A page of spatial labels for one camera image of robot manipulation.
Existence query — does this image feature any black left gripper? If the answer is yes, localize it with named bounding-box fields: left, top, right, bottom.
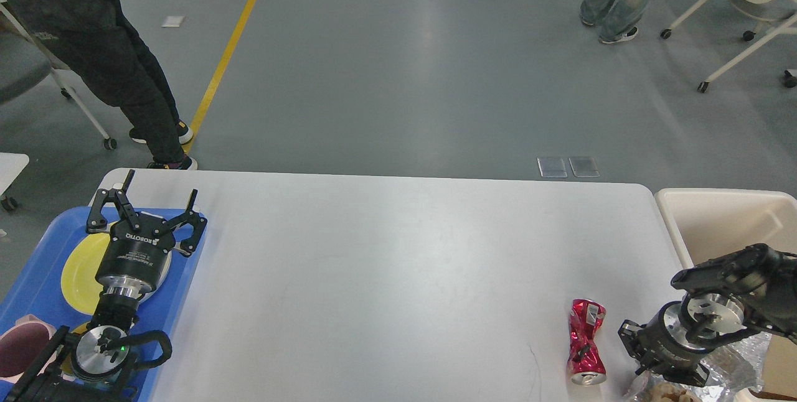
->
left=85, top=169, right=208, bottom=296

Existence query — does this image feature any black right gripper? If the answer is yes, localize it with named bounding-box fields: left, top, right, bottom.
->
left=618, top=302, right=717, bottom=388

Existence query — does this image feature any crushed red can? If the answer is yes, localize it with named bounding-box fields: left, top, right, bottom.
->
left=567, top=298, right=606, bottom=386

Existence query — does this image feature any yellow plastic plate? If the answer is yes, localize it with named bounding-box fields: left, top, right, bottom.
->
left=60, top=233, right=111, bottom=315

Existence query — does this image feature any pink mug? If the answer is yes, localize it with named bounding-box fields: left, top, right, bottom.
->
left=1, top=314, right=57, bottom=384

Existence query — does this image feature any large brown paper bag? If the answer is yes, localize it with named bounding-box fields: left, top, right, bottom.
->
left=761, top=336, right=796, bottom=399

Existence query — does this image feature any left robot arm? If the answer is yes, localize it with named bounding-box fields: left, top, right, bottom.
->
left=2, top=171, right=208, bottom=401

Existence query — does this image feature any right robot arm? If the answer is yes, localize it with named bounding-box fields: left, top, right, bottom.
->
left=618, top=243, right=796, bottom=387

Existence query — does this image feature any crumpled brown paper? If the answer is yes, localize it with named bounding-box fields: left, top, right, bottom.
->
left=649, top=382, right=701, bottom=402

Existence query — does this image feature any pink plate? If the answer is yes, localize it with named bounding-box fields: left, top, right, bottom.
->
left=151, top=251, right=172, bottom=292

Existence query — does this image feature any white plastic bin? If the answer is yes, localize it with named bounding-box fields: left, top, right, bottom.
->
left=654, top=187, right=797, bottom=401

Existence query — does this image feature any white side table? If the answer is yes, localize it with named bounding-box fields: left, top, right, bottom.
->
left=1, top=152, right=29, bottom=212

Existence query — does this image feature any floor socket plate right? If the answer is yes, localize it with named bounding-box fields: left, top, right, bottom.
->
left=568, top=156, right=601, bottom=178

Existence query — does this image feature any floor socket plate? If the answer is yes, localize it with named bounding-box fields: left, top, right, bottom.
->
left=536, top=156, right=568, bottom=180
left=568, top=156, right=601, bottom=178

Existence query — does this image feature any grey chair left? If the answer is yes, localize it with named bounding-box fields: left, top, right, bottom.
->
left=1, top=0, right=117, bottom=151

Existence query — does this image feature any floor socket plate left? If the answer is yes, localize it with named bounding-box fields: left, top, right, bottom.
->
left=536, top=156, right=568, bottom=180

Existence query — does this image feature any person in black trousers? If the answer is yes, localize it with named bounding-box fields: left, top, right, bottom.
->
left=7, top=0, right=197, bottom=170

